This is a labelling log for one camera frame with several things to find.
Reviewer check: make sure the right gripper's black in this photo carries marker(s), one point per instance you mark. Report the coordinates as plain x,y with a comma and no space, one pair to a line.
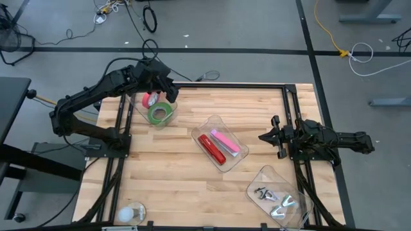
287,138

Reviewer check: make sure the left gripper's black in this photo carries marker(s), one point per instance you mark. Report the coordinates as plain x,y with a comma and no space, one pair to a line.
151,73

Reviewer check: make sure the pink tape roll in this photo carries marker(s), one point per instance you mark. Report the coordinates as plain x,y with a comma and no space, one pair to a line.
146,101

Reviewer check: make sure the green tape roll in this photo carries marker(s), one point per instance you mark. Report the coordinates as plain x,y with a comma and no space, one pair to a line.
159,122
151,114

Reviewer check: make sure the pink stapler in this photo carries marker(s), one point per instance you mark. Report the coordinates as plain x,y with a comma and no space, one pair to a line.
224,141

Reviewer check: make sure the red stapler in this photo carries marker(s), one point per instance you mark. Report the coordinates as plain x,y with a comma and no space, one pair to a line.
212,149

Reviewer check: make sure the teal staple remover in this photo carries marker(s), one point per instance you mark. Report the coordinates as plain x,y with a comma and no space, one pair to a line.
288,201

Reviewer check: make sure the blue staple remover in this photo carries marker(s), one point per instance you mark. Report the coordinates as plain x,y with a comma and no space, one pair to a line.
277,213

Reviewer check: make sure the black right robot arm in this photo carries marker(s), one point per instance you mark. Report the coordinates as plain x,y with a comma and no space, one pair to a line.
350,141

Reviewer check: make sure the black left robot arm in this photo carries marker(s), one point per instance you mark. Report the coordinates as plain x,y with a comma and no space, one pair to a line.
96,90

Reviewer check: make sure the clear plastic bin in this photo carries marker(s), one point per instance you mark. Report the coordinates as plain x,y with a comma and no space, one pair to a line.
273,176
138,107
218,122

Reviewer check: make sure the white power strip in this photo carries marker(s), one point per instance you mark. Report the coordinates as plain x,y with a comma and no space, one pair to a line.
100,20

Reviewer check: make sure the grey desk foot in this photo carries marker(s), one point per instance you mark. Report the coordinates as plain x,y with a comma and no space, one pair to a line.
391,102
369,17

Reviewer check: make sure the white bulb table lamp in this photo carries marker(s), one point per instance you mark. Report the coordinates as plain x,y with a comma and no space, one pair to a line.
125,214

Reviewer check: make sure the black desk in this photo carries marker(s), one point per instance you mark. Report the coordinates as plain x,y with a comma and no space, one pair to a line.
13,102

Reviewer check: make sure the black mesh fan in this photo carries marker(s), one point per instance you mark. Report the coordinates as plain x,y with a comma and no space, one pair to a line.
9,38

